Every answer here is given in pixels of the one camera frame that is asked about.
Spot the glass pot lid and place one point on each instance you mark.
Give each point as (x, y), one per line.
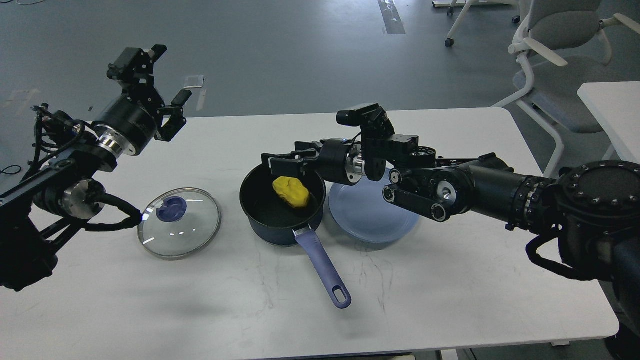
(179, 223)

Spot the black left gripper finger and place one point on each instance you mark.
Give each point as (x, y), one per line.
(133, 71)
(172, 117)

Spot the white grey office chair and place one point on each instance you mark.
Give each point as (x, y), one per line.
(547, 85)

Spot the dark blue saucepan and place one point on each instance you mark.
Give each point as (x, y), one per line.
(279, 224)

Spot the blue plate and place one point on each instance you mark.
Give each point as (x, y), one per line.
(363, 213)

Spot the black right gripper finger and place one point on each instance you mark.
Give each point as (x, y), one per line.
(308, 148)
(290, 164)

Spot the yellow potato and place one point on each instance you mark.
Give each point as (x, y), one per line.
(292, 192)

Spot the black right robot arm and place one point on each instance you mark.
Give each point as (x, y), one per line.
(585, 222)

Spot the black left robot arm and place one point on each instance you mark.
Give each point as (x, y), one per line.
(58, 196)

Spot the white side table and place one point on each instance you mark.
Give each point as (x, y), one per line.
(616, 107)

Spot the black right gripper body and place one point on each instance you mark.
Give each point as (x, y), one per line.
(335, 162)

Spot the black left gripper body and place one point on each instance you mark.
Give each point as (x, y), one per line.
(128, 123)

